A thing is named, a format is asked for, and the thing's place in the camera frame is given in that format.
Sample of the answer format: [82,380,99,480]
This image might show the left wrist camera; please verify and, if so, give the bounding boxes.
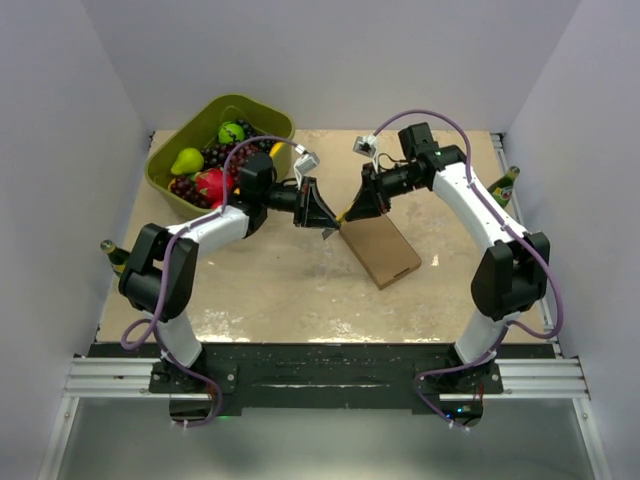
[293,152,320,185]

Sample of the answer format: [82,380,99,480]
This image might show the dark blue grape bunch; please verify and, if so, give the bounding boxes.
[235,118,275,153]

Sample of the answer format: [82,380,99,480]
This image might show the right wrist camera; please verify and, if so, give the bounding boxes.
[353,134,378,158]

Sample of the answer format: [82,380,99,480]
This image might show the green glass bottle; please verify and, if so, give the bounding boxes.
[100,239,130,277]
[487,166,521,209]

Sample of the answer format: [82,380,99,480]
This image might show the yellow fruit at basket edge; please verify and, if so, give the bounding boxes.
[269,142,285,160]

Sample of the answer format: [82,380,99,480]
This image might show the small dark grape bunch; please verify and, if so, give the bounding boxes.
[168,175,211,209]

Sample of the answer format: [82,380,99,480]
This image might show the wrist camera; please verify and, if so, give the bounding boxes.
[293,152,320,185]
[353,134,378,158]

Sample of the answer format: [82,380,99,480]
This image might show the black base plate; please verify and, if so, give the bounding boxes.
[149,343,503,419]

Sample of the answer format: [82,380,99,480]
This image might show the red dragon fruit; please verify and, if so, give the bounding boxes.
[192,168,234,204]

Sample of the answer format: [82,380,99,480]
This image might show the green glass bottle left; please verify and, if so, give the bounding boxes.
[100,239,130,277]

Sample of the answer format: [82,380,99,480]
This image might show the green pear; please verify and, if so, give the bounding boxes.
[170,148,204,176]

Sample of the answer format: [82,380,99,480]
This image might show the olive green plastic basket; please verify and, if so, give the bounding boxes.
[145,93,295,220]

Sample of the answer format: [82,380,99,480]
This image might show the green apple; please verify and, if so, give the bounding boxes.
[217,122,245,145]

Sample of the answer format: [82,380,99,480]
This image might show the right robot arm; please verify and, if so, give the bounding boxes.
[341,123,550,393]

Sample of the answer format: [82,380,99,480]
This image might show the brown cardboard express box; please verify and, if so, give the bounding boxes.
[340,216,422,290]

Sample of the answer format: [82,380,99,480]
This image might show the green glass bottle right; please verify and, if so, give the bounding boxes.
[487,166,521,209]

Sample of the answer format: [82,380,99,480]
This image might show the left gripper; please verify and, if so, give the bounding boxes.
[262,177,341,230]

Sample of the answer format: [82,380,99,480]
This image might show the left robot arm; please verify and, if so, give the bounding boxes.
[118,149,340,392]

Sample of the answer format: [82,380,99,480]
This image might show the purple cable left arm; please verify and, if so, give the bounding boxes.
[119,135,306,429]

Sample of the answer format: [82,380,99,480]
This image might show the red grape bunch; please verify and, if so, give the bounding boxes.
[202,140,266,179]

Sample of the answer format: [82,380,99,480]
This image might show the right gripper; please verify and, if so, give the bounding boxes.
[346,162,424,222]

